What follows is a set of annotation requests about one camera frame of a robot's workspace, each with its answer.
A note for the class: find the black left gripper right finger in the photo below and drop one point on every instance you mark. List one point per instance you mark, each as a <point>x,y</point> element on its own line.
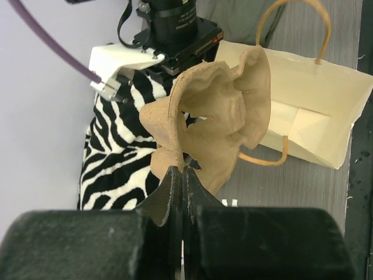
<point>258,242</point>

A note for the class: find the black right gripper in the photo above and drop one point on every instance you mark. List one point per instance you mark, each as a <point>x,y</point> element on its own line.
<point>184,44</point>

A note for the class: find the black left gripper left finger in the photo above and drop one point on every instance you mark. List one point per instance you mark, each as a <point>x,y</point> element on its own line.
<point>144,243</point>

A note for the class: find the brown pulp cup carrier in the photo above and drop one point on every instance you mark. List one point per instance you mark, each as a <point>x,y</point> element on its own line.
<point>211,112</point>

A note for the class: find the brown paper takeout bag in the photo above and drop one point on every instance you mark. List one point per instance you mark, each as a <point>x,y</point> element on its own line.
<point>303,107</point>

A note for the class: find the olive green folded cloth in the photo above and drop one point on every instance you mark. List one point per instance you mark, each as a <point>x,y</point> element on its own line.
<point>238,18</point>

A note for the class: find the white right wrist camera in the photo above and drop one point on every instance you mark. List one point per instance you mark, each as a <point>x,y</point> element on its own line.
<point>115,64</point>

